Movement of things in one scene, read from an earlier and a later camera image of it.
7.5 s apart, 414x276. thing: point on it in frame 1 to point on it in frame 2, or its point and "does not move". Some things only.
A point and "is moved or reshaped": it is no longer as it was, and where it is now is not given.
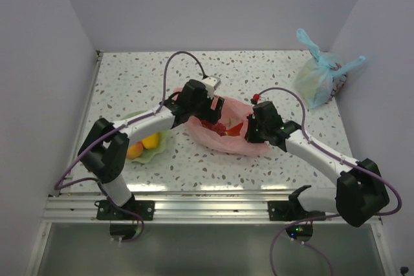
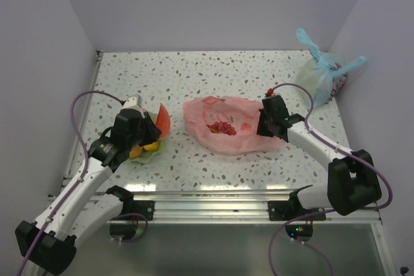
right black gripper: x=250 y=136 to x=261 y=130
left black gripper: x=211 y=115 to x=152 y=134
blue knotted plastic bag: x=320 y=77 does not move
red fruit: x=135 y=150 does not move
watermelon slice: x=235 y=130 is moved or reshaped
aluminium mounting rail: x=176 y=207 does not move
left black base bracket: x=145 y=209 does not move
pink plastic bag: x=232 y=112 is moved or reshaped
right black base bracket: x=292 y=209 does not move
